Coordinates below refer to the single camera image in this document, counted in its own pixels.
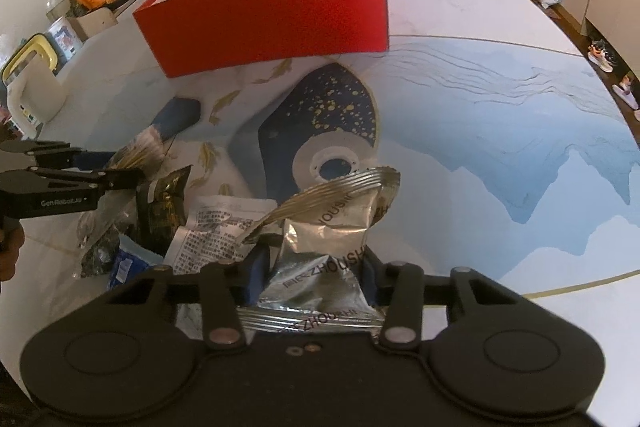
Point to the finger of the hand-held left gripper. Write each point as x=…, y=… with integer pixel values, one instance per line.
x=50, y=149
x=117, y=179

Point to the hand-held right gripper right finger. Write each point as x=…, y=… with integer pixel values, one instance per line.
x=371, y=279

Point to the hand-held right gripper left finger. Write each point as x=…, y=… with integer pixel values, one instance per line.
x=257, y=269

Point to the bag of cotton swabs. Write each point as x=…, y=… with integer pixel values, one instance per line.
x=140, y=149

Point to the gold dark snack packet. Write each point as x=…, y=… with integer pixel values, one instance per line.
x=162, y=207

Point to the silver snack packet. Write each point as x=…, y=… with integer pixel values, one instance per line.
x=320, y=252

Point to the white printed plastic packet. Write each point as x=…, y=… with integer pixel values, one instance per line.
x=215, y=227

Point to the red cardboard box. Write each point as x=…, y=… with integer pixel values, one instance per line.
x=275, y=17

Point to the marble printed desktop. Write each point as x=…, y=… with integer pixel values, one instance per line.
x=500, y=132

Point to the person's left hand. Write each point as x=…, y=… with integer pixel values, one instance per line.
x=11, y=252

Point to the white chair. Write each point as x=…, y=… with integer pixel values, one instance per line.
x=32, y=82

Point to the clear bag of dark pieces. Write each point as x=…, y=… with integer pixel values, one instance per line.
x=97, y=257

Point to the blue plastic packet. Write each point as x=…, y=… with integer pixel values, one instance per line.
x=127, y=267

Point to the printed snack packet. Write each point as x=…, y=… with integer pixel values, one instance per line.
x=64, y=37

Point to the white round turntable base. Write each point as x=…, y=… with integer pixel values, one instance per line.
x=310, y=157

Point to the green pink slipper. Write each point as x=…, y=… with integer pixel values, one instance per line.
x=628, y=80

